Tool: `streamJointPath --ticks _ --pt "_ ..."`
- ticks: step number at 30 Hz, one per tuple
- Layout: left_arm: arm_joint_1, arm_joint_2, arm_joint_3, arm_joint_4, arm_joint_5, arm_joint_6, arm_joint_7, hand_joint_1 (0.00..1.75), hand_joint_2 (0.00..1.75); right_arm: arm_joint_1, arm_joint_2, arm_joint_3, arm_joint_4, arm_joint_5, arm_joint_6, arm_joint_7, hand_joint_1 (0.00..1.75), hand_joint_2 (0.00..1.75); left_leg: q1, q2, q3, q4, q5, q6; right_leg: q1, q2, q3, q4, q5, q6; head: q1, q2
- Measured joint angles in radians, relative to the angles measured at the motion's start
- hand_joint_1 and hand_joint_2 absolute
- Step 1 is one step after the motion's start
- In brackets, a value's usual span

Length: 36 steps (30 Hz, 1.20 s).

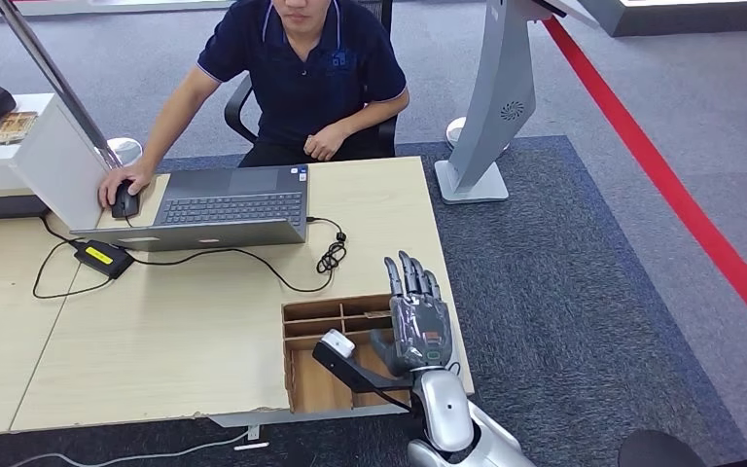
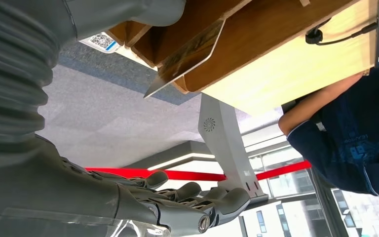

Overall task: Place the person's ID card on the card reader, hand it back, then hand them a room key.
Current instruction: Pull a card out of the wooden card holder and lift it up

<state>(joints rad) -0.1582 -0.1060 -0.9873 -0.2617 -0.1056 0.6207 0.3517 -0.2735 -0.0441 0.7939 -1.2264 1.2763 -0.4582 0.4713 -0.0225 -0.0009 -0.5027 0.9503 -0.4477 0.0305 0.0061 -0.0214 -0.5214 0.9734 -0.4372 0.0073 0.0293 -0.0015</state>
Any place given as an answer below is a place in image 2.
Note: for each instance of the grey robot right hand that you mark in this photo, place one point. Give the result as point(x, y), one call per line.
point(45, 196)

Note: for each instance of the white card reader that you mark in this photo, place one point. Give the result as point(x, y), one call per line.
point(102, 42)

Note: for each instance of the person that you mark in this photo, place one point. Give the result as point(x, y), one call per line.
point(353, 147)

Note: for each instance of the dark grey carpet rug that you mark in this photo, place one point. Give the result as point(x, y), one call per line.
point(111, 72)

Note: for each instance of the grey kiosk stand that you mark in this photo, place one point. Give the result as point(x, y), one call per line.
point(223, 144)

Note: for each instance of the wooden organizer box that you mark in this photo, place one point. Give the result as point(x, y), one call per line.
point(258, 32)

